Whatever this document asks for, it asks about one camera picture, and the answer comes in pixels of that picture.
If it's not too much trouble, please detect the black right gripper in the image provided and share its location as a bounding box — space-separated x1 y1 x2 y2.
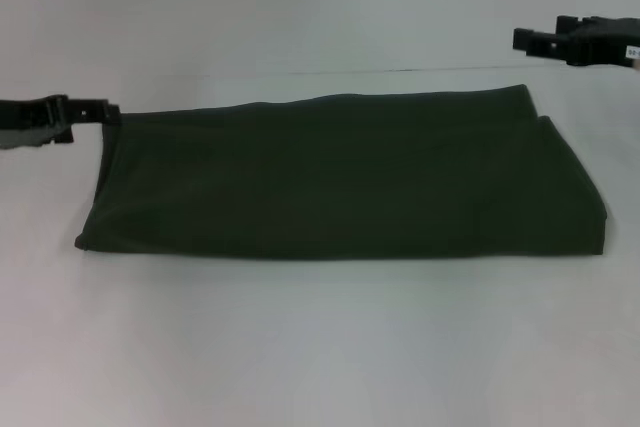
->
511 15 640 69

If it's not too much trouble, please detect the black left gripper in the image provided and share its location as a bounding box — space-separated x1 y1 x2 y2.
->
0 93 122 150

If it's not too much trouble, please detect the dark green t-shirt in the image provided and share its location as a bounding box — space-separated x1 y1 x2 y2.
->
73 83 611 262

